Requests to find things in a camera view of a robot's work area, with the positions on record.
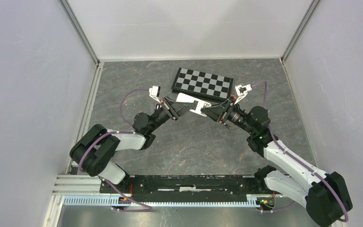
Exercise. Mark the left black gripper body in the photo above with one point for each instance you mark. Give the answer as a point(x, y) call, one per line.
point(170, 112)

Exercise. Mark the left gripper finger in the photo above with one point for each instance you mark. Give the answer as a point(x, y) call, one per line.
point(181, 112)
point(179, 105)

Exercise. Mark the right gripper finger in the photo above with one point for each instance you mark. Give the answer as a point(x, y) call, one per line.
point(216, 114)
point(222, 105)

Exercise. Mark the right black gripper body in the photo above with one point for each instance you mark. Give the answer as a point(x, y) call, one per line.
point(230, 109)

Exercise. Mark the white red remote control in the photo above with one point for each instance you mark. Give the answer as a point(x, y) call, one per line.
point(198, 104)

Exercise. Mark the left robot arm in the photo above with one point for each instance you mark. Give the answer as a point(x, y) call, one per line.
point(94, 151)

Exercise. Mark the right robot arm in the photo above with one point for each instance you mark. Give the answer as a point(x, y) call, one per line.
point(324, 195)

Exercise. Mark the black grey checkerboard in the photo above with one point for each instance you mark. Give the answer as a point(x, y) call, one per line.
point(202, 85)

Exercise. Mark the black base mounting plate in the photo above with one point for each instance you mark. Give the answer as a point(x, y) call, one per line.
point(193, 188)

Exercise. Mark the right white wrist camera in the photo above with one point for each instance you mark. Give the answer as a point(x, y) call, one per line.
point(242, 92)

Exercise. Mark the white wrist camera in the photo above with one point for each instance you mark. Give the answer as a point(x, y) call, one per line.
point(242, 92)
point(154, 93)

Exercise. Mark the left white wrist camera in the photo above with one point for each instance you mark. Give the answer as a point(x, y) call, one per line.
point(154, 93)

